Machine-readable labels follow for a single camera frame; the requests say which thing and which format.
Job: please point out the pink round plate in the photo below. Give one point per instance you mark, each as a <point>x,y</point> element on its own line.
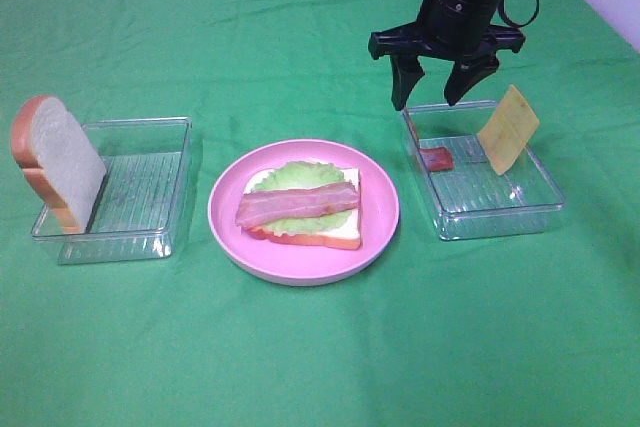
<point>304,265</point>

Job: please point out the green lettuce leaf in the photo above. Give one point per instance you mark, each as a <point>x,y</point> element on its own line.
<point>307,175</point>

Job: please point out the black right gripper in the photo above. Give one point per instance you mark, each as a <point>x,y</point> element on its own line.
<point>452,30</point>

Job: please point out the left clear plastic tray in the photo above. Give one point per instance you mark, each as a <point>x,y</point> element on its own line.
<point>138,211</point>

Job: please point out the bacon strip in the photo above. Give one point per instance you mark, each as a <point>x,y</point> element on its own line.
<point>261,207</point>
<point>434,159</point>

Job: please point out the yellow cheese slice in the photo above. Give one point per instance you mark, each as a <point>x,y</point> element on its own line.
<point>508,130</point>

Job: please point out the bread slice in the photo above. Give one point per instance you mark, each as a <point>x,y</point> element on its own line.
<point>58,160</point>
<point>261,233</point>

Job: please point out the right clear plastic tray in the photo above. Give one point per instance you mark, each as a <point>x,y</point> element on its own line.
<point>471,200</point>

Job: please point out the clear plastic tray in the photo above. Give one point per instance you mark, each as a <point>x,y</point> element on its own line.
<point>471,200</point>
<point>138,211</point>

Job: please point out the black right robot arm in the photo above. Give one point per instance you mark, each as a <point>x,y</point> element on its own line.
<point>453,30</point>

